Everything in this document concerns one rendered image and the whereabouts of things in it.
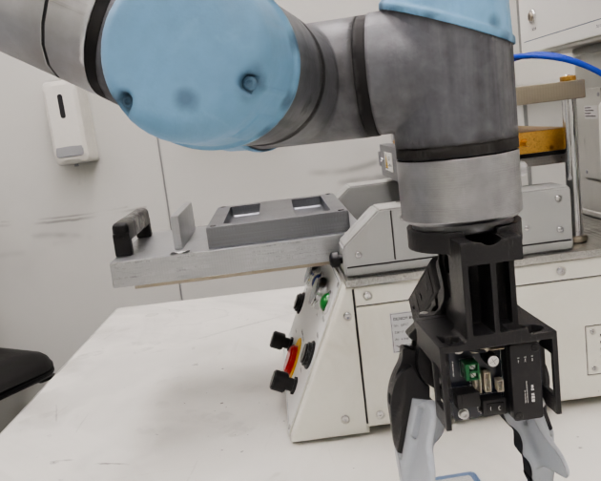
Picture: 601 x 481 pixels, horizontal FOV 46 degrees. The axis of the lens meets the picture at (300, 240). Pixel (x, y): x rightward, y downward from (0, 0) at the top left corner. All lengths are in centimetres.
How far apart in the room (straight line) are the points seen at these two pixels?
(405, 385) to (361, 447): 32
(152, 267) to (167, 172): 158
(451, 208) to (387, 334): 38
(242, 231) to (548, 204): 34
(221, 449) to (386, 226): 31
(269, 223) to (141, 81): 53
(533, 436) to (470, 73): 25
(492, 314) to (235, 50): 22
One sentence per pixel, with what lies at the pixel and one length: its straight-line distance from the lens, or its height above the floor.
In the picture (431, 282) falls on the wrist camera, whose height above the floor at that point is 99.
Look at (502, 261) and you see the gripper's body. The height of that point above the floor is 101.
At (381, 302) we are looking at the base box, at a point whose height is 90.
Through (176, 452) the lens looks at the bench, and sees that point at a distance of 86.
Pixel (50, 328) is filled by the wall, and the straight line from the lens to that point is 260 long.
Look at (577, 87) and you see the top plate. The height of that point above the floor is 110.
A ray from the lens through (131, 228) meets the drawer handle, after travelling 88.
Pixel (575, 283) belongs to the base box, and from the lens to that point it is 83.
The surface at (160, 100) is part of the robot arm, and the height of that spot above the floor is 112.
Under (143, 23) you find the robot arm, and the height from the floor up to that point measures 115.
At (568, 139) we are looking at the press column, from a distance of 85.
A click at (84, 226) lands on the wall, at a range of 248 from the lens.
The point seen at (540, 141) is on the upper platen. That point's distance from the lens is 87.
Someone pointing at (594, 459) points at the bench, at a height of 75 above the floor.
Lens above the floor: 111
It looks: 10 degrees down
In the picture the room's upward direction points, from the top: 7 degrees counter-clockwise
